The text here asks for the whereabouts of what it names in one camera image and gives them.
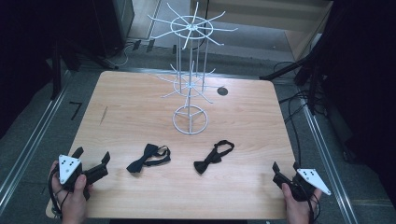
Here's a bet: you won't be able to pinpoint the white floor cable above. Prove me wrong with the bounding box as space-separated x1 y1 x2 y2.
104 41 134 68

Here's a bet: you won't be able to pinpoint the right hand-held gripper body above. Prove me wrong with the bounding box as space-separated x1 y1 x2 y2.
288 167 332 203

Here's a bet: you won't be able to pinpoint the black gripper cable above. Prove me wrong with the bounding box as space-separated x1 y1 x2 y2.
304 189 322 224
48 166 71 219

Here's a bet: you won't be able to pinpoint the metal floor rail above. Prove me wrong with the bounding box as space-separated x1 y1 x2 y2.
300 104 359 224
0 69 73 207

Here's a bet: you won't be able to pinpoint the person's left hand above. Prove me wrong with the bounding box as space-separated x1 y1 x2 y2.
49 160 95 224

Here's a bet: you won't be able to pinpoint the black metal stand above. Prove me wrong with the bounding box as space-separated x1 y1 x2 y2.
49 38 120 101
260 31 331 116

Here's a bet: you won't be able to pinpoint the white wire display rack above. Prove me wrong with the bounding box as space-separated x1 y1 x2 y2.
147 1 239 136

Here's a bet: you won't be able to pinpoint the light wooden furniture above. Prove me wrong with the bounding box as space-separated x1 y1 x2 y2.
190 0 334 62

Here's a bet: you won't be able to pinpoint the black bow tie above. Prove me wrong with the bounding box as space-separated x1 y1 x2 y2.
125 143 172 174
192 139 235 175

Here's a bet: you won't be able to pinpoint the dark cabinet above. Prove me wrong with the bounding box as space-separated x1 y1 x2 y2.
92 0 135 59

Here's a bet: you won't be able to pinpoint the dark curtain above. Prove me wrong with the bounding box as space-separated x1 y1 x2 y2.
0 0 94 139
320 0 396 200

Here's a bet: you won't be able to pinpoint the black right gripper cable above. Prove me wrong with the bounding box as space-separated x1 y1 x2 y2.
304 189 322 224

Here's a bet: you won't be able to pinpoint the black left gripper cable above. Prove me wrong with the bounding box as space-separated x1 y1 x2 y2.
48 166 71 219

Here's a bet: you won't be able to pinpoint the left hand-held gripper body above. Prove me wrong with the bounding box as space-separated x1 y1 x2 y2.
57 153 92 202

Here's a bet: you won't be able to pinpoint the person's right hand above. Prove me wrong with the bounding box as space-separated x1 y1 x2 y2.
281 182 323 224

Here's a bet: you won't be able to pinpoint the black floor cables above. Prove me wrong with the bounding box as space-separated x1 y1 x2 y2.
274 60 328 175

